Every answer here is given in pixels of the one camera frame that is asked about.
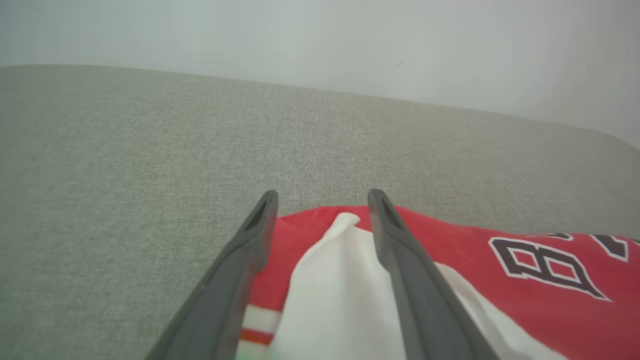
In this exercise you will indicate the grey fabric sofa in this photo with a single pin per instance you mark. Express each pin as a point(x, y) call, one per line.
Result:
point(150, 150)

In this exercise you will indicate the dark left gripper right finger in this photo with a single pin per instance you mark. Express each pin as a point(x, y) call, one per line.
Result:
point(420, 300)

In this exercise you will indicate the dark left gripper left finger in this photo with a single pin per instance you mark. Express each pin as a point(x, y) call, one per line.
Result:
point(235, 280)

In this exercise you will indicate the red jersey with white sleeves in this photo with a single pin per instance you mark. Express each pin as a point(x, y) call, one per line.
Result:
point(340, 310)

